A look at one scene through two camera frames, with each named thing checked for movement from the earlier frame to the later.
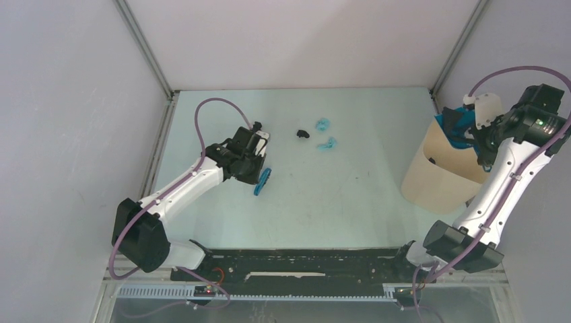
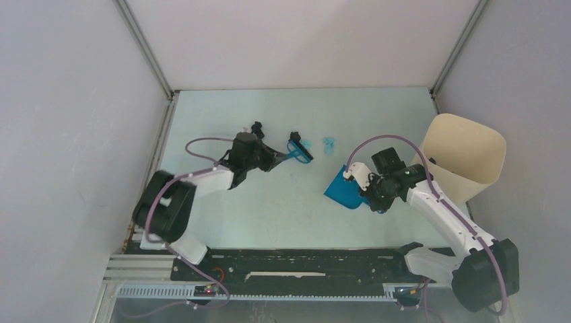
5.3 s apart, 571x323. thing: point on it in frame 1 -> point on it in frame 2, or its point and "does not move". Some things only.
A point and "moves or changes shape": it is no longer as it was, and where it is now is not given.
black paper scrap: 301,133 moves or changes shape
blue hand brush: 263,177 -> 297,149
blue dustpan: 459,140 -> 345,192
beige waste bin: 442,176 does not move
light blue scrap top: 323,124 -> 308,144
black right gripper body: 488,139 -> 378,194
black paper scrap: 256,126 does not move
